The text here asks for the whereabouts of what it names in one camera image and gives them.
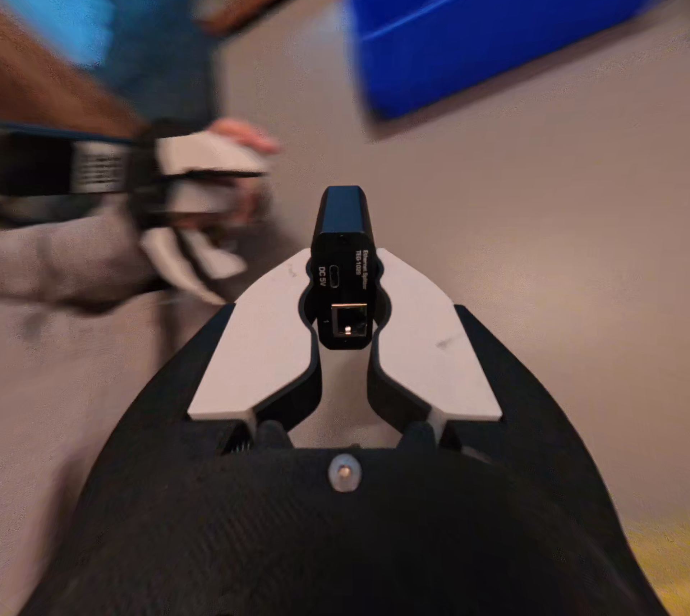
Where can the blue plastic bin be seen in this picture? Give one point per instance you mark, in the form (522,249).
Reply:
(512,23)

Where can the wooden post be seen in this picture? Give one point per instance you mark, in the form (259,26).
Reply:
(54,82)

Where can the person's left forearm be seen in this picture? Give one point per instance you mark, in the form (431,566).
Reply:
(54,265)

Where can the black ethernet splitter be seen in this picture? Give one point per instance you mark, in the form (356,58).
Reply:
(345,228)

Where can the person's left hand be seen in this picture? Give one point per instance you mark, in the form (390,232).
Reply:
(245,133)

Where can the yellow plastic bin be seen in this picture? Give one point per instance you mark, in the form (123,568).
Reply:
(663,573)

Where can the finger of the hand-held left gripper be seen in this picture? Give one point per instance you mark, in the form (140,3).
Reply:
(205,195)
(210,155)

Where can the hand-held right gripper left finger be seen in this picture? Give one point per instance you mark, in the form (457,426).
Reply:
(253,346)

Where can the grey desk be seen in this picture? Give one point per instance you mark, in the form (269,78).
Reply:
(539,249)

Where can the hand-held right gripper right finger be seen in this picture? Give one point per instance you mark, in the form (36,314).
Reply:
(436,352)

